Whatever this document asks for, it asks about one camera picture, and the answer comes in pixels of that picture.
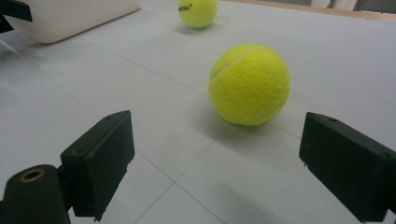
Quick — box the white plastic basket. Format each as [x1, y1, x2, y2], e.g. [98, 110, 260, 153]
[5, 0, 142, 45]

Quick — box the white table board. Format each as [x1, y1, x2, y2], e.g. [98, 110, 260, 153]
[0, 0, 396, 224]

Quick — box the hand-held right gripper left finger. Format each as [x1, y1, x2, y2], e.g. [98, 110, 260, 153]
[57, 109, 135, 222]

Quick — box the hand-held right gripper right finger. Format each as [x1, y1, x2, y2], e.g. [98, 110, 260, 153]
[299, 111, 396, 223]

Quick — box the yellow tennis ball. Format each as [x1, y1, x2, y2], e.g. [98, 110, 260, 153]
[207, 43, 292, 127]
[177, 0, 219, 30]

